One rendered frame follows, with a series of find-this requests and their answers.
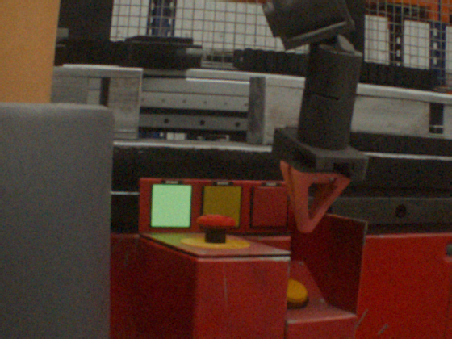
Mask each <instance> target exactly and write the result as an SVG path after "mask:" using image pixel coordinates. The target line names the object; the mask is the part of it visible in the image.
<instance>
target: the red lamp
mask: <svg viewBox="0 0 452 339"><path fill-rule="evenodd" d="M287 199H288V189H287V188H279V187H254V188H253V213H252V227H253V226H285V225H286V222H287Z"/></svg>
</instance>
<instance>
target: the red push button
mask: <svg viewBox="0 0 452 339"><path fill-rule="evenodd" d="M197 223H198V225H199V226H201V227H205V243H208V244H218V245H221V244H225V239H226V229H232V228H233V227H234V226H235V220H234V219H232V218H231V217H229V216H220V215H204V216H201V217H199V218H198V221H197Z"/></svg>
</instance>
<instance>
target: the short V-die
mask: <svg viewBox="0 0 452 339"><path fill-rule="evenodd" d="M64 60H65V45H56V47H55V53H54V65H53V66H63V64H64Z"/></svg>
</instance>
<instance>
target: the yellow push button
mask: <svg viewBox="0 0 452 339"><path fill-rule="evenodd" d="M307 297H308V292H307V289H305V287H304V285H303V284H302V283H299V282H297V281H295V280H293V279H289V284H288V292H287V307H290V308H293V307H299V306H301V305H303V304H304V302H305V300H306V298H307Z"/></svg>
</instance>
